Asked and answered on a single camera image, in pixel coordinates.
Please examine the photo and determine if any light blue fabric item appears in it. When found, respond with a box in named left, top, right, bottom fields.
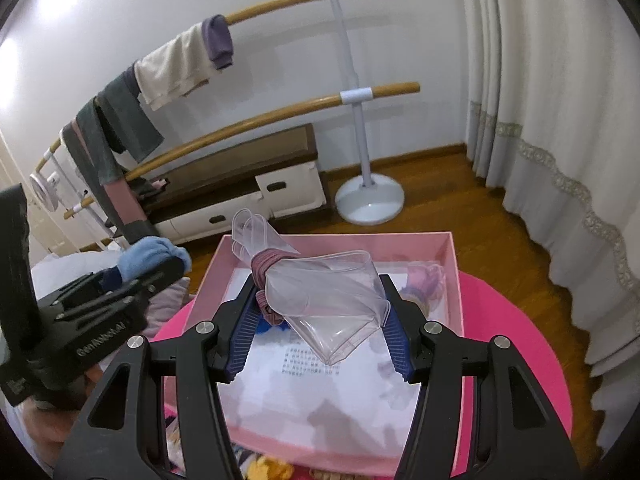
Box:
left=117, top=236, right=192, bottom=282

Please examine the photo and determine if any blue fabric scrunchie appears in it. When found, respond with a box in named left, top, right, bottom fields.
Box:
left=256, top=318, right=290, bottom=334

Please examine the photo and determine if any white barre stand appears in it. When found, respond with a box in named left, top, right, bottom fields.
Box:
left=329, top=0, right=405, bottom=226
left=44, top=148, right=116, bottom=244

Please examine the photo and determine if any purple garment on bar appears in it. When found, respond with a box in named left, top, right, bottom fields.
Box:
left=201, top=14, right=234, bottom=70

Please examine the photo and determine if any person's left hand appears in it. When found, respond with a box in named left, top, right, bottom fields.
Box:
left=19, top=366, right=101, bottom=463

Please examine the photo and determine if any cream garment on bar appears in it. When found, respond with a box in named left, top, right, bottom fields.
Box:
left=134, top=23, right=217, bottom=110

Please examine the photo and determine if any white barre stand right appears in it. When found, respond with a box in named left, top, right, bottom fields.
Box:
left=329, top=0, right=405, bottom=226

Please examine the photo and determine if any dark green towel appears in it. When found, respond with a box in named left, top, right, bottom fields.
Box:
left=76, top=66, right=164, bottom=185

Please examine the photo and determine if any pink cardboard box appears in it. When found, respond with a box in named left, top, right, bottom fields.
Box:
left=218, top=232, right=464, bottom=477

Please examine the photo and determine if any lower wooden ballet bar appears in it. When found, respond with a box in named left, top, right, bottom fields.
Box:
left=63, top=81, right=422, bottom=220

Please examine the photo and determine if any grey pink hanging cloth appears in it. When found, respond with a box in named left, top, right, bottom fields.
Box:
left=61, top=122, right=158, bottom=244

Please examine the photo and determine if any white curtain with lace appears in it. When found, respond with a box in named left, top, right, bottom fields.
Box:
left=464, top=0, right=639, bottom=450

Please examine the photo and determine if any round pink table mat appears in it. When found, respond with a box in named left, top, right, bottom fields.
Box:
left=150, top=268, right=574, bottom=480

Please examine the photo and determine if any clear plastic bag with band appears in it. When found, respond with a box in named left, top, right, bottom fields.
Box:
left=231, top=208, right=390, bottom=365

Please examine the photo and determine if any dark wood white bench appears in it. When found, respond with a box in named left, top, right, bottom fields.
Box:
left=138, top=124, right=331, bottom=244

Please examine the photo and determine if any white barre stand left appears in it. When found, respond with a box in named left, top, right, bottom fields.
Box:
left=44, top=148, right=116, bottom=244

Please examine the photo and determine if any pink lilac organza scrunchie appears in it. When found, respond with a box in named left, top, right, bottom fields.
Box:
left=399, top=262, right=446, bottom=314

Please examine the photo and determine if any yellow crochet fish toy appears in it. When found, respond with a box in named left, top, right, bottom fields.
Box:
left=246, top=455, right=295, bottom=480

